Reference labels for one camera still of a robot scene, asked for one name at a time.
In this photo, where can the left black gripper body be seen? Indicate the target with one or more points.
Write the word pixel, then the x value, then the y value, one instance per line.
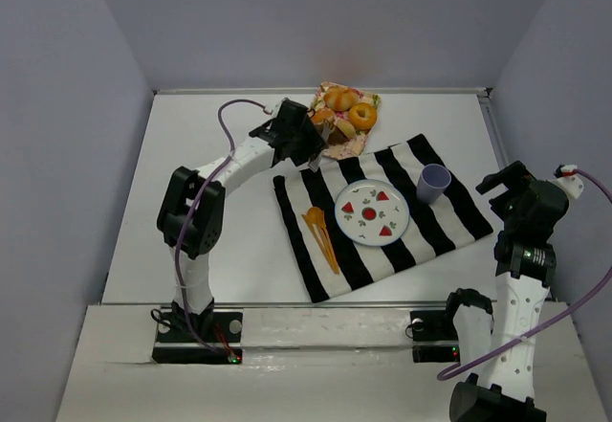
pixel 308 135

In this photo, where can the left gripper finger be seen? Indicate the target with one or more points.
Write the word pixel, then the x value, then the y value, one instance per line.
pixel 326 130
pixel 314 161

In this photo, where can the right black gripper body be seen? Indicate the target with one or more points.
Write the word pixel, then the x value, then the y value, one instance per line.
pixel 500 184

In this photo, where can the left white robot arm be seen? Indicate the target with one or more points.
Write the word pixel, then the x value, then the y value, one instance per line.
pixel 192 212

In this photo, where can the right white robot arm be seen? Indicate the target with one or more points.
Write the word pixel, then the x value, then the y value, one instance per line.
pixel 497 341

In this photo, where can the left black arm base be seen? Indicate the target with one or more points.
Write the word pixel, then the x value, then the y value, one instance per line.
pixel 221 343

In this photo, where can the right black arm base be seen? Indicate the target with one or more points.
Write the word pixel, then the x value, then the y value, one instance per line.
pixel 434 338

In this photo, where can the small pale bread roll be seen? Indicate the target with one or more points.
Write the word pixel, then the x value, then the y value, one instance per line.
pixel 346 128

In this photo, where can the round golden bread roll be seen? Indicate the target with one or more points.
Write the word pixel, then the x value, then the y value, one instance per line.
pixel 340 99

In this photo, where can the sesame burger bun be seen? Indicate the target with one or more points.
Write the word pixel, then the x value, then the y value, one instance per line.
pixel 323 116

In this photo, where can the orange glazed donut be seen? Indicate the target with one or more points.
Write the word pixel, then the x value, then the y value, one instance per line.
pixel 363 116

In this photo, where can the orange plastic fork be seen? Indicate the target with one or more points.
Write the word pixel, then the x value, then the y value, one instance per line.
pixel 320 222

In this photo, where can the watermelon pattern plate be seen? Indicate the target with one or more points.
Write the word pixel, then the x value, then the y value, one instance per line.
pixel 371 213

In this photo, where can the lilac plastic cup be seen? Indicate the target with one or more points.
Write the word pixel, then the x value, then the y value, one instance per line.
pixel 433 181

